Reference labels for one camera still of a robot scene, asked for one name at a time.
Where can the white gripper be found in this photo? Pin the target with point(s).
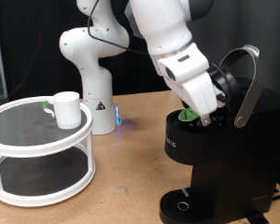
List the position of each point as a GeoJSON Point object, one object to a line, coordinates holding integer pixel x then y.
{"type": "Point", "coordinates": [196, 91]}

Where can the green topped coffee pod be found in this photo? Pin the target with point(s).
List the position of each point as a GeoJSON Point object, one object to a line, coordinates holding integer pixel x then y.
{"type": "Point", "coordinates": [187, 115]}

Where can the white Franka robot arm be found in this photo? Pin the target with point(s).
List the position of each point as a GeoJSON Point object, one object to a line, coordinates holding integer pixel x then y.
{"type": "Point", "coordinates": [96, 87]}

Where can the black Keurig coffee machine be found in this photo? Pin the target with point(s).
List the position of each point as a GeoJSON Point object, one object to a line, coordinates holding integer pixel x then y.
{"type": "Point", "coordinates": [239, 161]}

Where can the dark grey partition panel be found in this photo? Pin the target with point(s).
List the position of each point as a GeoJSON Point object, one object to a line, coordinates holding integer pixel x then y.
{"type": "Point", "coordinates": [264, 28]}

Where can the white two-tier turntable rack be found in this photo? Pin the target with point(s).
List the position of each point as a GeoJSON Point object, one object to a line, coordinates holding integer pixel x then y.
{"type": "Point", "coordinates": [28, 124]}

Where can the black backdrop curtain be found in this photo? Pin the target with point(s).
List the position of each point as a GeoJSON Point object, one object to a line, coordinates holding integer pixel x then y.
{"type": "Point", "coordinates": [31, 46]}

